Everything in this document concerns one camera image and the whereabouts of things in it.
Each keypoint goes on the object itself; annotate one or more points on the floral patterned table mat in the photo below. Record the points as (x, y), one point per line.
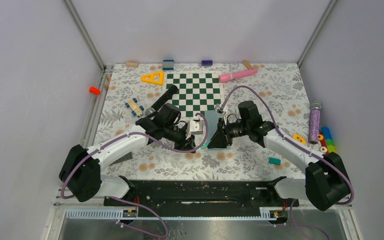
(277, 89)

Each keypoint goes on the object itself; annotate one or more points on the purple glitter microphone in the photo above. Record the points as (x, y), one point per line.
(314, 122)

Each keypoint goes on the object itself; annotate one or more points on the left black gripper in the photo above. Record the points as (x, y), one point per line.
(186, 144)

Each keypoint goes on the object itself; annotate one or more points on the wooden toy car blue wheels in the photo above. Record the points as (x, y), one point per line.
(136, 109)

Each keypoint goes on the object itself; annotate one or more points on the grey lego baseplate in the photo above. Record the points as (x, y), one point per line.
(127, 157)

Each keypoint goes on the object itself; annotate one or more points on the green white chessboard mat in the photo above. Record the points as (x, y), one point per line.
(197, 92)

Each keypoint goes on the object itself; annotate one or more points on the small green white peg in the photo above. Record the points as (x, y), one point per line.
(205, 145)

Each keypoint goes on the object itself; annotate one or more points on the pink toy microphone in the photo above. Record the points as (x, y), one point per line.
(226, 77)

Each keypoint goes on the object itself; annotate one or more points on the wooden cylinder peg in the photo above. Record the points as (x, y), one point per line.
(131, 64)
(247, 65)

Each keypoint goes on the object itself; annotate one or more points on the black silver microphone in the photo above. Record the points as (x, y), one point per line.
(168, 94)

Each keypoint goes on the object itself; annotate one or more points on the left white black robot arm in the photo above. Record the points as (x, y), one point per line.
(82, 172)

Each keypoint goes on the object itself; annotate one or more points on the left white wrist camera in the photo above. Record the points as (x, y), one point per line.
(195, 127)

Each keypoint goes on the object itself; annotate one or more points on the colourful block toy pile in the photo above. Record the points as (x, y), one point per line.
(326, 141)

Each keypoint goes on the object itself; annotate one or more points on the teal small block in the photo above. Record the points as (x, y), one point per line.
(274, 161)

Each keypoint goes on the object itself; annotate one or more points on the orange red small cylinder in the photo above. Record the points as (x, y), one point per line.
(95, 91)

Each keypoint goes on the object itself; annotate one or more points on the left wooden cylinder peg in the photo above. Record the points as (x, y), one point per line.
(131, 64)

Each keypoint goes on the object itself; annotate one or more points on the right wooden cylinder peg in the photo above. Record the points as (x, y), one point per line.
(247, 65)

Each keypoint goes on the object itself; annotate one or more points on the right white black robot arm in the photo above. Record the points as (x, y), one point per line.
(325, 181)

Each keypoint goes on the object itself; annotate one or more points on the yellow triangle toy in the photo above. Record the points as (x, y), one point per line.
(156, 78)

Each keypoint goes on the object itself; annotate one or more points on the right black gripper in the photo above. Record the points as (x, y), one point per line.
(222, 137)

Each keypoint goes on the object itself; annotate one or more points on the grey-blue envelope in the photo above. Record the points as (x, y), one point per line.
(211, 118)

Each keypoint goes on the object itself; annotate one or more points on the purple lego brick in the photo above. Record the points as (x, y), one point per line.
(206, 62)

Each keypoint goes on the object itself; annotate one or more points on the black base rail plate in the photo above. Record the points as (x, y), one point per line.
(195, 198)

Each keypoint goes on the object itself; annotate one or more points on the blue grey lego brick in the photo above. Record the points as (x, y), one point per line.
(168, 65)

